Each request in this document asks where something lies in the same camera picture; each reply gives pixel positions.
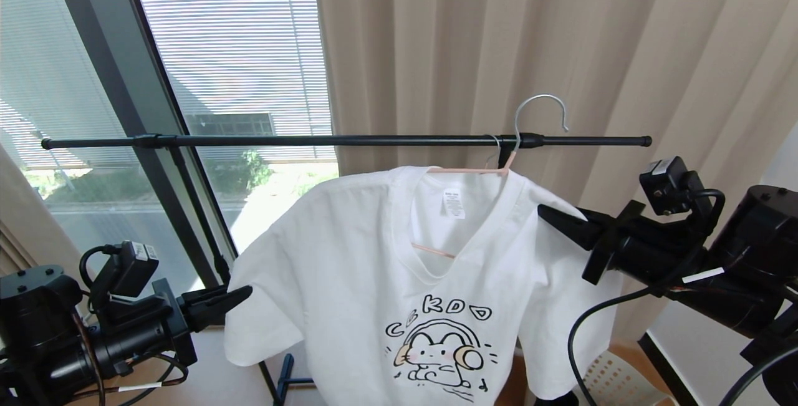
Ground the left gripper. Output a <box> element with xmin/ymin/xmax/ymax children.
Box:
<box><xmin>102</xmin><ymin>278</ymin><xmax>254</xmax><ymax>377</ymax></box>

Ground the window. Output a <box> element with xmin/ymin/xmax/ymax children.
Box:
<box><xmin>0</xmin><ymin>0</ymin><xmax>340</xmax><ymax>297</ymax></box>

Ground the pink clothes hanger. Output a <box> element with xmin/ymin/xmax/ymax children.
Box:
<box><xmin>484</xmin><ymin>135</ymin><xmax>503</xmax><ymax>171</ymax></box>
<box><xmin>410</xmin><ymin>94</ymin><xmax>570</xmax><ymax>261</ymax></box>

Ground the black cable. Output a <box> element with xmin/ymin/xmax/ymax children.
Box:
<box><xmin>567</xmin><ymin>286</ymin><xmax>675</xmax><ymax>406</ymax></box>
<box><xmin>79</xmin><ymin>244</ymin><xmax>120</xmax><ymax>285</ymax></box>

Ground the black clothes rack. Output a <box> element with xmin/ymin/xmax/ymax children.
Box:
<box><xmin>41</xmin><ymin>133</ymin><xmax>653</xmax><ymax>406</ymax></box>

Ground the white laundry basket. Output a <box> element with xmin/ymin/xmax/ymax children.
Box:
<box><xmin>577</xmin><ymin>349</ymin><xmax>678</xmax><ymax>406</ymax></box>

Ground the white printed t-shirt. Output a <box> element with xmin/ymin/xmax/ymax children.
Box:
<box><xmin>223</xmin><ymin>165</ymin><xmax>625</xmax><ymax>406</ymax></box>

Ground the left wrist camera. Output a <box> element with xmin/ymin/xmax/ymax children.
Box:
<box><xmin>92</xmin><ymin>240</ymin><xmax>161</xmax><ymax>308</ymax></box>

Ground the beige curtain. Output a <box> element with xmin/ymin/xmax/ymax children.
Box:
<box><xmin>0</xmin><ymin>143</ymin><xmax>86</xmax><ymax>283</ymax></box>
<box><xmin>311</xmin><ymin>0</ymin><xmax>798</xmax><ymax>344</ymax></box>

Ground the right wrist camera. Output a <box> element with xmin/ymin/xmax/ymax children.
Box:
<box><xmin>638</xmin><ymin>156</ymin><xmax>713</xmax><ymax>218</ymax></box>

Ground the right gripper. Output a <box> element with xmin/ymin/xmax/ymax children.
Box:
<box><xmin>537</xmin><ymin>200</ymin><xmax>706</xmax><ymax>286</ymax></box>

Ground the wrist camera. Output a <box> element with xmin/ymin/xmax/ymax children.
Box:
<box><xmin>638</xmin><ymin>156</ymin><xmax>713</xmax><ymax>218</ymax></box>
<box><xmin>92</xmin><ymin>240</ymin><xmax>161</xmax><ymax>308</ymax></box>

